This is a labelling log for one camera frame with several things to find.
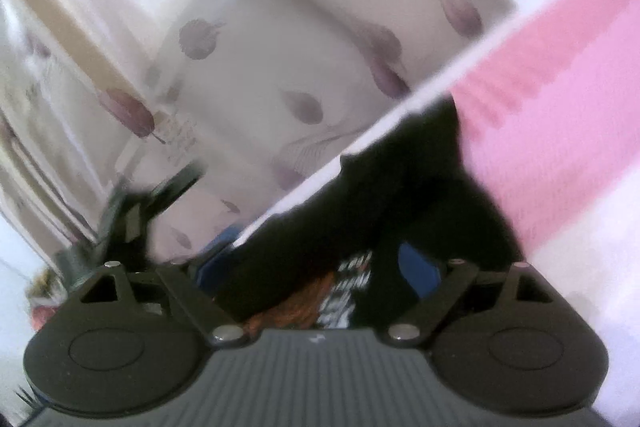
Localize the black printed t-shirt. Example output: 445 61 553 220
195 98 522 336

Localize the beige leaf print curtain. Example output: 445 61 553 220
1 0 512 260

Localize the pink white checked bedsheet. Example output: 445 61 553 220
234 0 640 427

